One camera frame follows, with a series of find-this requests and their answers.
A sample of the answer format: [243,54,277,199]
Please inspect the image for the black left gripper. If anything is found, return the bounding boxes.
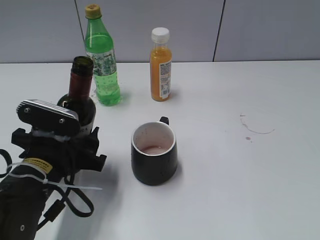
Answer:
[11,126,107,185]

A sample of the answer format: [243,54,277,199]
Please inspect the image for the dark red wine bottle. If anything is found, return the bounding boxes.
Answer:
[57,56,96,138]

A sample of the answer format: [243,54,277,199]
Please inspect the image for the black mug white interior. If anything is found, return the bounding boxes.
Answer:
[131,116,178,186]

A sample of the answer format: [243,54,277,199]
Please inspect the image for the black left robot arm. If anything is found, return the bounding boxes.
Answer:
[0,127,107,240]

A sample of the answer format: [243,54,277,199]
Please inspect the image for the white zip tie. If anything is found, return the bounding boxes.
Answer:
[7,162,102,191]

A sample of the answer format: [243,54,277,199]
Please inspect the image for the green plastic soda bottle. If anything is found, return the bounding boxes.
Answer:
[84,3,122,106]

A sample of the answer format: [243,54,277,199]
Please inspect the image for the orange juice bottle white cap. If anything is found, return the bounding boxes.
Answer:
[149,27,172,102]

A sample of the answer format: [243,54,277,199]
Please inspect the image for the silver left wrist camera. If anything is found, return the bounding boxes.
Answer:
[16,99,80,137]

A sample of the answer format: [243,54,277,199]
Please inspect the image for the black cable loop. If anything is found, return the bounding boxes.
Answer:
[0,149,95,227]

